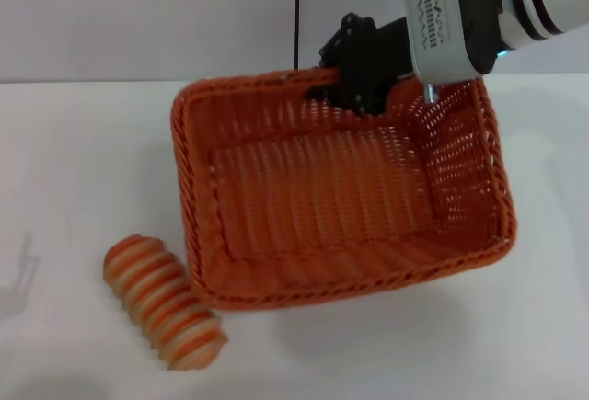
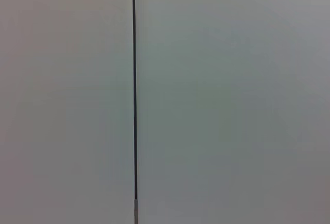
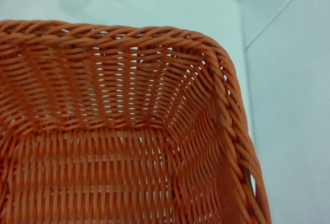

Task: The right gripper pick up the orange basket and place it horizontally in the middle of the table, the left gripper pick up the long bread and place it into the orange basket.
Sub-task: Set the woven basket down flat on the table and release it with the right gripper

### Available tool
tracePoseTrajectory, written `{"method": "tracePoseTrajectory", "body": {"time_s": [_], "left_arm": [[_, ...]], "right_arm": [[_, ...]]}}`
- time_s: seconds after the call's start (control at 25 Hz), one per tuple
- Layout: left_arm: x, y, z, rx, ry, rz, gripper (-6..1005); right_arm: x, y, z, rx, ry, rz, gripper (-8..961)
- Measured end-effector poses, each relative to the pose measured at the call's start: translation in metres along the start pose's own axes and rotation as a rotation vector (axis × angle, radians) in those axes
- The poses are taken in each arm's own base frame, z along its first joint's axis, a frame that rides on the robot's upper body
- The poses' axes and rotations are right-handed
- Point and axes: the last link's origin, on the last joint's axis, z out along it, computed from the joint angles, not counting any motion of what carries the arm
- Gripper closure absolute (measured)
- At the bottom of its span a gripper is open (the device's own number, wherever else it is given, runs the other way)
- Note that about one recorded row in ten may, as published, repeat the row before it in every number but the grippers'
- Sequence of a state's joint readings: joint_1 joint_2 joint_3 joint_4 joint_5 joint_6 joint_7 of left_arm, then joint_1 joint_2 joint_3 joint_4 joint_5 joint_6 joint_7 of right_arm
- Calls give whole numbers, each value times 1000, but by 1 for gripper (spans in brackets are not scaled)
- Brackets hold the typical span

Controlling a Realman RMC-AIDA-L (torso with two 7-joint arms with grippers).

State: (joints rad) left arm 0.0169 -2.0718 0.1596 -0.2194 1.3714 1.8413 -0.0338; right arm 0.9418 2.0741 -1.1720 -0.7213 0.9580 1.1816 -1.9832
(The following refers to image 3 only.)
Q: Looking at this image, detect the orange woven plastic basket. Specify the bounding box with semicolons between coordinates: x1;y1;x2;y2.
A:
0;20;274;224

